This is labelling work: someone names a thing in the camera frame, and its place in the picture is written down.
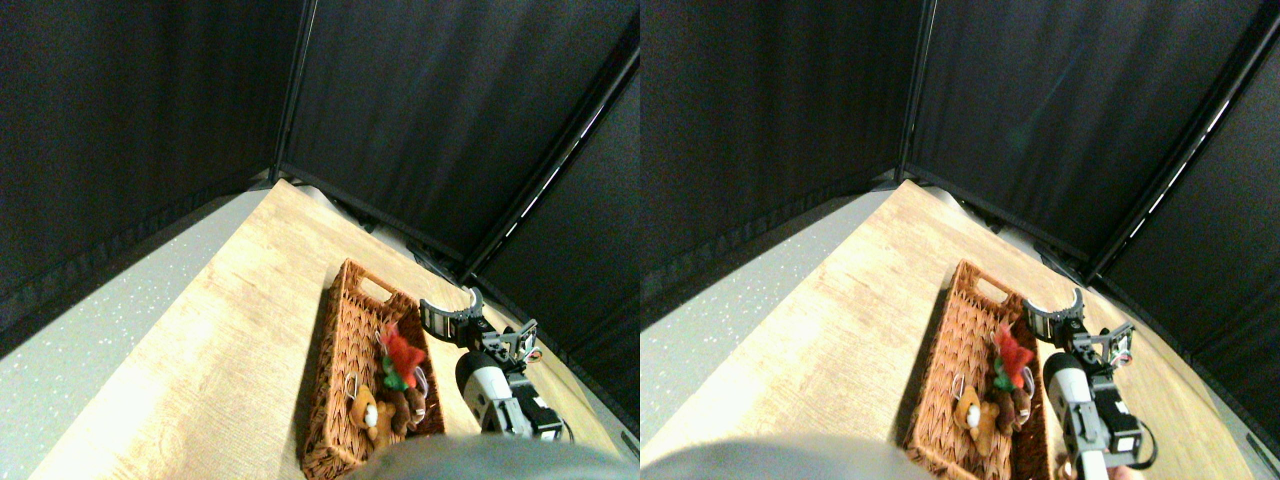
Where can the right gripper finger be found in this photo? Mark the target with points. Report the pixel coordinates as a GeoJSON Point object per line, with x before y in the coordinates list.
{"type": "Point", "coordinates": [1048, 327]}
{"type": "Point", "coordinates": [445, 326]}
{"type": "Point", "coordinates": [1080, 305]}
{"type": "Point", "coordinates": [478, 305]}

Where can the red plush toy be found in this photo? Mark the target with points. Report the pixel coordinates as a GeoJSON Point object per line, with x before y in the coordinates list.
{"type": "Point", "coordinates": [1013, 350]}
{"type": "Point", "coordinates": [402, 350]}

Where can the green plush toy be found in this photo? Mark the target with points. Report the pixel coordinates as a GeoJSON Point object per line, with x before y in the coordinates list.
{"type": "Point", "coordinates": [1006, 379]}
{"type": "Point", "coordinates": [397, 381]}

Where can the dark brown plush toy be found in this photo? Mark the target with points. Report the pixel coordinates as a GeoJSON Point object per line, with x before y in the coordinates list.
{"type": "Point", "coordinates": [413, 400]}
{"type": "Point", "coordinates": [1022, 405]}

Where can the orange bear plush toy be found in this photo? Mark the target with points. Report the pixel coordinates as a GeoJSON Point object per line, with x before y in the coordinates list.
{"type": "Point", "coordinates": [978, 420]}
{"type": "Point", "coordinates": [372, 418]}

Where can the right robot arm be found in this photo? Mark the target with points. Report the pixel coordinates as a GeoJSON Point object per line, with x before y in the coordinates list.
{"type": "Point", "coordinates": [485, 385]}
{"type": "Point", "coordinates": [1070, 385]}

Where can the black curtain stand foot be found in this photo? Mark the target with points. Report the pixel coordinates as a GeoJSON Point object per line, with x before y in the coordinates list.
{"type": "Point", "coordinates": [985, 213]}
{"type": "Point", "coordinates": [1063, 264]}
{"type": "Point", "coordinates": [1262, 450]}
{"type": "Point", "coordinates": [358, 213]}
{"type": "Point", "coordinates": [630, 443]}
{"type": "Point", "coordinates": [438, 263]}

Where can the brown wicker basket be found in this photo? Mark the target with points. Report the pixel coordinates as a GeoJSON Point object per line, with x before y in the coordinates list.
{"type": "Point", "coordinates": [950, 340]}
{"type": "Point", "coordinates": [345, 340]}

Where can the black curtain stand pole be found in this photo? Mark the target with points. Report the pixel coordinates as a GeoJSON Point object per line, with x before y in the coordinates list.
{"type": "Point", "coordinates": [918, 90]}
{"type": "Point", "coordinates": [1180, 160]}
{"type": "Point", "coordinates": [295, 90]}
{"type": "Point", "coordinates": [550, 170]}

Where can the black bracket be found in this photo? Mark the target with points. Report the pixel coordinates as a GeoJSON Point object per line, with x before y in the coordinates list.
{"type": "Point", "coordinates": [1118, 343]}

